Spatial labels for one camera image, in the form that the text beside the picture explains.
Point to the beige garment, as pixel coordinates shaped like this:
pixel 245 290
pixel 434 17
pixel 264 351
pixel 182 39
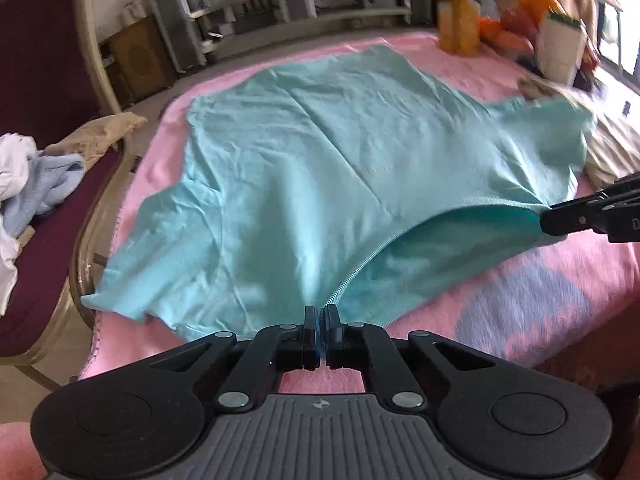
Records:
pixel 95 135

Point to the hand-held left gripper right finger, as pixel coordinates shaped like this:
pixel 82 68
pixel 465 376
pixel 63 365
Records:
pixel 330 345

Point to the teal t-shirt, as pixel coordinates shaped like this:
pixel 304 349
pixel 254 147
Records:
pixel 325 160

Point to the white carton box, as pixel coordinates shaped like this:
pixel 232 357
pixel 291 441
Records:
pixel 560 55

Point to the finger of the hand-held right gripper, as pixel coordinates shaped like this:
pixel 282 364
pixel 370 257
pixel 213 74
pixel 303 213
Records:
pixel 622 185
pixel 565 217

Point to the red apple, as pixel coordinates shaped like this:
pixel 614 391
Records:
pixel 512 40
pixel 530 10

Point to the beige folded cloth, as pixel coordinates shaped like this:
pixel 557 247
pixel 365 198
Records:
pixel 615 155

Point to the maroon banquet chair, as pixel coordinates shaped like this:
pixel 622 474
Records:
pixel 40 60

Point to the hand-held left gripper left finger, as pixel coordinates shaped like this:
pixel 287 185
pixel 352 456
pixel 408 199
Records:
pixel 312 340

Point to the orange fruit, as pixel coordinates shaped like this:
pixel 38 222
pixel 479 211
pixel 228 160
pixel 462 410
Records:
pixel 490 30

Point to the pink printed blanket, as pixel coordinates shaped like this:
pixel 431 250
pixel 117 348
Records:
pixel 595 265

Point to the orange juice bottle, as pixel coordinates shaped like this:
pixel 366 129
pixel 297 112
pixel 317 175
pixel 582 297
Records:
pixel 460 20

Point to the grey television console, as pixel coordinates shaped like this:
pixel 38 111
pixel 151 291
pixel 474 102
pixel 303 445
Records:
pixel 300 30

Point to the small grey speaker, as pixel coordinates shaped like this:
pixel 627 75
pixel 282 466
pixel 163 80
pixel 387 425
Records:
pixel 297 7

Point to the wooden cabinet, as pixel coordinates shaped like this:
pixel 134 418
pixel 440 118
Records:
pixel 140 60

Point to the tall grey speaker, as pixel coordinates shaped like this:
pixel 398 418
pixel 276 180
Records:
pixel 175 20

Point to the light grey shirt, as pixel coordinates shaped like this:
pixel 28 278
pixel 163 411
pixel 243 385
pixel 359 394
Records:
pixel 10 170

